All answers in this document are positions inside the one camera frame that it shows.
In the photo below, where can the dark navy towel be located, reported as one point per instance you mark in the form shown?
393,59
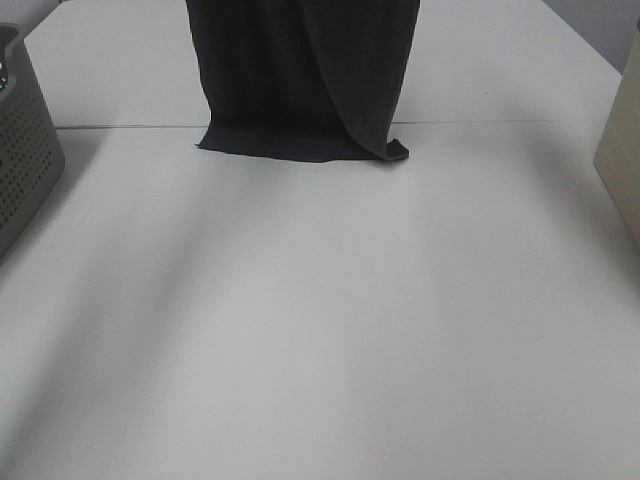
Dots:
308,81

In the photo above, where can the grey perforated plastic basket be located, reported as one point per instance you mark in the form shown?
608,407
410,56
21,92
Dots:
32,159

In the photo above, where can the beige box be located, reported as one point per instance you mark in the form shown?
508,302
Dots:
617,155

